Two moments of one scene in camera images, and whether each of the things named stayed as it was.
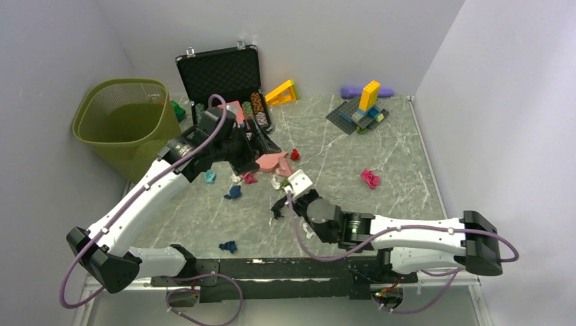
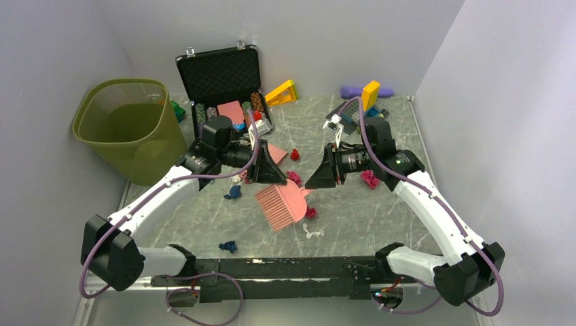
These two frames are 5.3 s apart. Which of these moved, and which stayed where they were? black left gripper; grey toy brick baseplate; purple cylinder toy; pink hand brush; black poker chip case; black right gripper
Moved: black right gripper; pink hand brush; black left gripper
Stayed: purple cylinder toy; grey toy brick baseplate; black poker chip case
